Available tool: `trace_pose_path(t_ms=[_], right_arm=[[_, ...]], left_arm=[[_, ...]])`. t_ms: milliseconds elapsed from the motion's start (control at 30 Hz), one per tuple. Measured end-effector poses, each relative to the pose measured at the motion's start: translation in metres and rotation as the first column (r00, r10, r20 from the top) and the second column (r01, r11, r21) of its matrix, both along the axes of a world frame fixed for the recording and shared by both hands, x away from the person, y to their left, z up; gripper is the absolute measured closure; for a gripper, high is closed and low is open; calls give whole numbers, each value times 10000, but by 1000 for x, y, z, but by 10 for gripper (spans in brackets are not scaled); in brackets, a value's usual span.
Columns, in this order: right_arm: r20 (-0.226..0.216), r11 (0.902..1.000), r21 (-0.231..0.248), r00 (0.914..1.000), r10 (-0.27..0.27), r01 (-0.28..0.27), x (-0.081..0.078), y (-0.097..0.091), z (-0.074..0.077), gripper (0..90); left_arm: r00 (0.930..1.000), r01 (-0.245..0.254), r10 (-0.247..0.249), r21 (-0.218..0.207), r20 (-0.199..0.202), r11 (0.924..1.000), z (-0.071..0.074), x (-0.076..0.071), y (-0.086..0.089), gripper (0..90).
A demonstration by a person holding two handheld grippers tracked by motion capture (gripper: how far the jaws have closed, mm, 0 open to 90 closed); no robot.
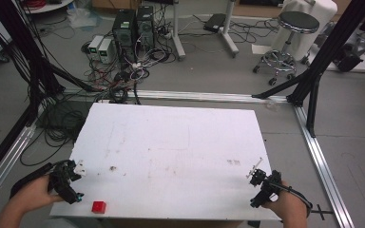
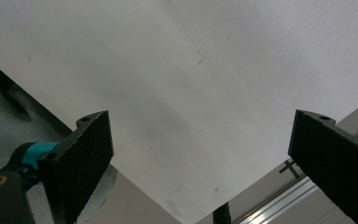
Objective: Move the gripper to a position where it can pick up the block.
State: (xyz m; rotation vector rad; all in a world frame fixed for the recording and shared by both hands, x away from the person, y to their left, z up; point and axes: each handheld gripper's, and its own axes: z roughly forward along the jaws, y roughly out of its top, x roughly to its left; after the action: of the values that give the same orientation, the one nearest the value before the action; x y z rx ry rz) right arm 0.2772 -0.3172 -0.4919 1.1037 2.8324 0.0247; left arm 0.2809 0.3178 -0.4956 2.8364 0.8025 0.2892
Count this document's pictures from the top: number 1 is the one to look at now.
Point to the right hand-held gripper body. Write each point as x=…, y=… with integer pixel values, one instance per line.
x=267, y=185

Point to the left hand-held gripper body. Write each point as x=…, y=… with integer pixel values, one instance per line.
x=64, y=182

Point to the red cube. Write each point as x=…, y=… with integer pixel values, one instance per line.
x=99, y=207

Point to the person's right hand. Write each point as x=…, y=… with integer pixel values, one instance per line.
x=286, y=202

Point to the person's left hand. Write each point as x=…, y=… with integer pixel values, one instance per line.
x=36, y=191

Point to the white power strip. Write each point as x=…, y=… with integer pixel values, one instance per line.
x=137, y=65

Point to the grey power supply box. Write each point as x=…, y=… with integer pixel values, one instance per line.
x=106, y=50
x=95, y=44

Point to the black round stool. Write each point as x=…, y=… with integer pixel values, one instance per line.
x=290, y=38

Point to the black device on white board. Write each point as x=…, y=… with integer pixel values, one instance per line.
x=350, y=55

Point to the black computer tower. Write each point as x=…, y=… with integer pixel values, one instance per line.
x=145, y=28
x=125, y=34

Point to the white metal stand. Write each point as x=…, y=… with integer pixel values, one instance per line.
x=202, y=34

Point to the flat black box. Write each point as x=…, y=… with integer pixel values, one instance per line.
x=215, y=22

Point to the round white table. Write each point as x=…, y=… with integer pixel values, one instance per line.
x=46, y=4

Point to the aluminium floor rail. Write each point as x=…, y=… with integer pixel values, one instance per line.
x=202, y=96
x=324, y=164
x=6, y=167

